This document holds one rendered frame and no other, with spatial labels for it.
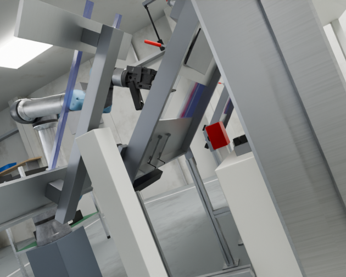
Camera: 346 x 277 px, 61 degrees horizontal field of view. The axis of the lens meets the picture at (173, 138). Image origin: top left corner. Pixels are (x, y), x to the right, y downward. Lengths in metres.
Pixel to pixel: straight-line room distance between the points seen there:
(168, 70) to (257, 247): 0.60
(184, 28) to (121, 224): 0.59
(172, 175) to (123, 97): 1.79
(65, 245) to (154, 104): 0.74
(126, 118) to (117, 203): 5.23
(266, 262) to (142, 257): 0.43
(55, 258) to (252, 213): 0.83
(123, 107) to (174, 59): 4.98
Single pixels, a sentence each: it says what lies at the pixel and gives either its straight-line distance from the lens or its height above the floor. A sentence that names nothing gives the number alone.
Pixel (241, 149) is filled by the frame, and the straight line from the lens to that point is 1.03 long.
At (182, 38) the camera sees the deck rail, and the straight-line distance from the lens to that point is 0.93.
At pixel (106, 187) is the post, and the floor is 0.70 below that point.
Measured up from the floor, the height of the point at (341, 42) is 0.89.
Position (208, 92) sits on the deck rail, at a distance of 1.58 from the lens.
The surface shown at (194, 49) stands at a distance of 0.99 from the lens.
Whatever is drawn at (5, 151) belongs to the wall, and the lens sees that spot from 8.01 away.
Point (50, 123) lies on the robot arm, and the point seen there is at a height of 1.05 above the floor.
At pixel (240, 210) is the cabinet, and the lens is 0.92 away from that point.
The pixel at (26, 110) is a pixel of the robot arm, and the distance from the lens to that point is 1.36.
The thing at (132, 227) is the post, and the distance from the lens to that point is 0.66.
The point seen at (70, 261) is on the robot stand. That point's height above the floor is 0.45.
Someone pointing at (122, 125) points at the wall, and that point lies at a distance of 5.91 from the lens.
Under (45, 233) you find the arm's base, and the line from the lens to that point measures 1.40.
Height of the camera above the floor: 0.73
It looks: 2 degrees up
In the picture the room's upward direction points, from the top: 22 degrees counter-clockwise
